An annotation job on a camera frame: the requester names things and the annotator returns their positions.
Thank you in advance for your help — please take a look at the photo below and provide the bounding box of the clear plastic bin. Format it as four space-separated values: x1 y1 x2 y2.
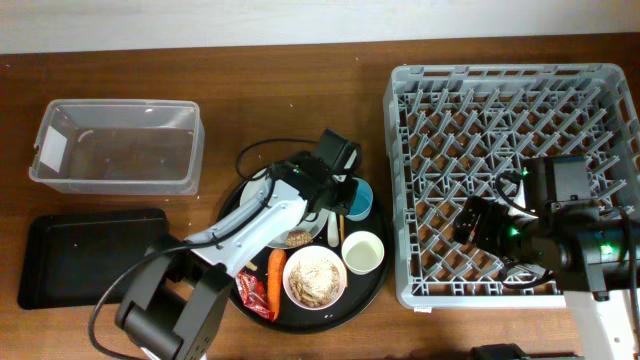
28 99 205 196

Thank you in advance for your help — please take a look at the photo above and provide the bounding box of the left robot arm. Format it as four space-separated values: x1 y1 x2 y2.
115 147 361 359

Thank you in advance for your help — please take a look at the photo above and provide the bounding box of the blue plastic cup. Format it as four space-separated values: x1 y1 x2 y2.
346 178 374 221

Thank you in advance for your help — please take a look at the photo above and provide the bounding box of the brown food lump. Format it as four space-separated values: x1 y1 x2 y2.
285 230 313 248

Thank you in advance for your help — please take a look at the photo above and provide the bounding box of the red snack wrapper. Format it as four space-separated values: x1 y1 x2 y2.
236 271 271 320

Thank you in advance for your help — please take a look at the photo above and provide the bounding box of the orange carrot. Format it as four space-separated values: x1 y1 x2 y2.
267 249 287 322

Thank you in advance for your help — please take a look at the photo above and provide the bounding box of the white bowl with food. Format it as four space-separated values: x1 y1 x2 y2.
283 245 347 311

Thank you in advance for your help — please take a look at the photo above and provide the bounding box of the white plastic fork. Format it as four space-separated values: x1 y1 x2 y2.
327 212 339 247

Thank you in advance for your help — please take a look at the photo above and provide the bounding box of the grey dishwasher rack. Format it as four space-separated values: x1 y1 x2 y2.
383 64 639 312

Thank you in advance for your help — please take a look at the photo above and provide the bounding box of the wooden chopstick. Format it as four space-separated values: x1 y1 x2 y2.
337 215 349 288

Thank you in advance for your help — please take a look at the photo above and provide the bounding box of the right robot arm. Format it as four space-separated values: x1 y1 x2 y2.
453 155 639 359

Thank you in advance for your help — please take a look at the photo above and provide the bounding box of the round black serving tray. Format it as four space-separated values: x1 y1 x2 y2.
230 196 393 334

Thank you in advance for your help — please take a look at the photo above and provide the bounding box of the white plastic cup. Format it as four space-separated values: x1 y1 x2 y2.
341 231 385 275

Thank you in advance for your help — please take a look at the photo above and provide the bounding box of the black rectangular tray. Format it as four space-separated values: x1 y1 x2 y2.
17 208 169 310

